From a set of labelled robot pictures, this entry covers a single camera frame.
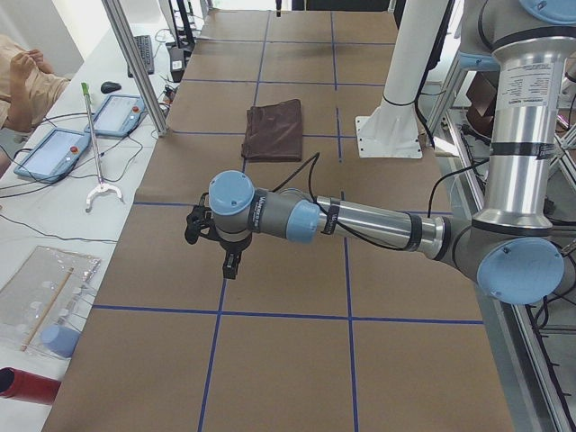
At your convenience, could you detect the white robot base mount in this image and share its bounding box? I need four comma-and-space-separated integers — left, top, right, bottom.
355, 0, 453, 159

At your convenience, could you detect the near blue teach pendant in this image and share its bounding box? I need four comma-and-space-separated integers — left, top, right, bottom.
13, 128, 91, 184

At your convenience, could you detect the seated person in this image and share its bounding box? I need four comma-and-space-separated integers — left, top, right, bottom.
0, 33, 72, 179

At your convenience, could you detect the aluminium camera post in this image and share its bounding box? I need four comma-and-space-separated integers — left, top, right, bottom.
102, 0, 167, 137

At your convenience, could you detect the black computer mouse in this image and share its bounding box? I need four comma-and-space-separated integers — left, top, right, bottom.
100, 81, 122, 95

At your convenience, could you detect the wooden stick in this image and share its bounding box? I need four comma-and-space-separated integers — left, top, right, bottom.
20, 267, 74, 352

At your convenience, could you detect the white reacher grabber stick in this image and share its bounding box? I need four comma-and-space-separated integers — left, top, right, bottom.
81, 82, 123, 213

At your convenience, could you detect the dark brown t-shirt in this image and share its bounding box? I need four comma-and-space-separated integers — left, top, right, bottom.
241, 99, 303, 162

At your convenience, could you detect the red cylinder can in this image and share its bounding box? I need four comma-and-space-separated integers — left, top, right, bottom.
1, 367, 61, 405

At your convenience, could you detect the black keyboard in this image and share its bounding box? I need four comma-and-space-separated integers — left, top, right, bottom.
134, 35, 155, 75

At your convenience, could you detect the aluminium frame rail structure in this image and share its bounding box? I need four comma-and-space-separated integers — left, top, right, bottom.
422, 53, 576, 432

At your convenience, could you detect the blue plastic cup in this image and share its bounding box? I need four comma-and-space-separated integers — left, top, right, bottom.
40, 324, 81, 358

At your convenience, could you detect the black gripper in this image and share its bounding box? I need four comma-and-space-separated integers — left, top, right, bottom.
219, 236, 252, 280

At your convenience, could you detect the clear plastic bag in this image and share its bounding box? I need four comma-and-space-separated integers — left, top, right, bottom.
1, 246, 101, 358

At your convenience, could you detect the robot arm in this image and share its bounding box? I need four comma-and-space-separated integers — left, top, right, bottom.
208, 1, 575, 304

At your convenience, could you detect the blue teach pendant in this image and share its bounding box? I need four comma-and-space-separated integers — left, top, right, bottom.
93, 94, 145, 138
13, 128, 91, 184

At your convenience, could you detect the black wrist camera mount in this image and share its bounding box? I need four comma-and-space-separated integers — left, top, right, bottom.
184, 193, 220, 245

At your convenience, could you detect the far blue teach pendant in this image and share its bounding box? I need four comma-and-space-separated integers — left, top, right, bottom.
93, 94, 145, 138

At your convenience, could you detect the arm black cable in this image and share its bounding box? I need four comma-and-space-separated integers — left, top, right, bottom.
269, 151, 491, 251

